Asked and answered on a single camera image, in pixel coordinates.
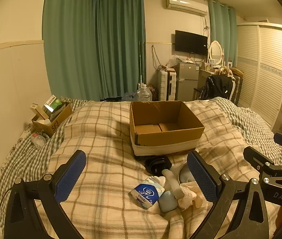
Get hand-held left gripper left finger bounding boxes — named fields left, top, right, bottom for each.
left=4, top=150, right=87, bottom=239

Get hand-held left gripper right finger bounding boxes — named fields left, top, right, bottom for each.
left=186, top=151, right=276, bottom=239

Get white lace cloth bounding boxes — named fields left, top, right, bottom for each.
left=178, top=182, right=207, bottom=211

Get white plastic bottle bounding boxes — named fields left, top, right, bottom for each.
left=161, top=169, right=185, bottom=200

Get light blue bottle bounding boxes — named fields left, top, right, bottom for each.
left=158, top=190, right=177, bottom=213

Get white sock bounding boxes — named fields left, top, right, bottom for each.
left=145, top=176, right=167, bottom=188

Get black round container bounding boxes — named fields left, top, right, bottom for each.
left=145, top=156, right=172, bottom=175

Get large cardboard box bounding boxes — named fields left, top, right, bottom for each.
left=129, top=101, right=205, bottom=158

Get blue white tissue packet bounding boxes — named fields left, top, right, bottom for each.
left=130, top=183, right=165, bottom=209

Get person's right hand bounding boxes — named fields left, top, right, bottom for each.
left=275, top=208, right=282, bottom=231

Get clear plastic bottle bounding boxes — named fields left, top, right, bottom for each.
left=31, top=133, right=48, bottom=147

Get green checked bed sheet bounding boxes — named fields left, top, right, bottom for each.
left=0, top=97, right=282, bottom=229

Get small cardboard box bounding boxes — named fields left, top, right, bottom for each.
left=31, top=102, right=73, bottom=138

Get white louvred wardrobe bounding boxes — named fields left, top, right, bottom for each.
left=237, top=22, right=282, bottom=127

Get white chair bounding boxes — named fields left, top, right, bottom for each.
left=193, top=76, right=236, bottom=100

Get dark checked suitcase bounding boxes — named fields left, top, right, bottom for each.
left=231, top=67, right=244, bottom=105

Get long beige carton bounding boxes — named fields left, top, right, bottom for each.
left=30, top=104, right=50, bottom=120

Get green printed carton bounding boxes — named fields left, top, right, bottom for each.
left=43, top=95, right=63, bottom=113

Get black jacket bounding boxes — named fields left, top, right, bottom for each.
left=199, top=75, right=233, bottom=100

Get dressing table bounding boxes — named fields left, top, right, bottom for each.
left=198, top=66, right=221, bottom=90

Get silver small fridge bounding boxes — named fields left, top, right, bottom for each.
left=176, top=62, right=199, bottom=101

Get floral bag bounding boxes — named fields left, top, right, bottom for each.
left=148, top=85, right=159, bottom=101

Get crumpled clear plastic bottles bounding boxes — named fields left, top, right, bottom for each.
left=124, top=92, right=139, bottom=101

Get white suitcase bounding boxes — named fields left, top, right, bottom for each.
left=158, top=70, right=177, bottom=102

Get large clear water jug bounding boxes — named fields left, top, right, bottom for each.
left=137, top=83, right=153, bottom=102

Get white oval mirror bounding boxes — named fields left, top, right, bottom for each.
left=209, top=40, right=224, bottom=65

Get wide green curtain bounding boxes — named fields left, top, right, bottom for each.
left=42, top=0, right=97, bottom=102

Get narrow green curtain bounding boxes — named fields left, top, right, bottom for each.
left=208, top=0, right=238, bottom=66

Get white pole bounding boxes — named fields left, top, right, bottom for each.
left=138, top=41, right=143, bottom=90

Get white air conditioner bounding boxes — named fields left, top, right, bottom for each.
left=166, top=0, right=209, bottom=17

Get black cable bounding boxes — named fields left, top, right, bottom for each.
left=0, top=187, right=14, bottom=222

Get black wall television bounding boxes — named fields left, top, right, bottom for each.
left=175, top=30, right=208, bottom=55

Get wall cable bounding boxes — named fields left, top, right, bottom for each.
left=151, top=45, right=162, bottom=71

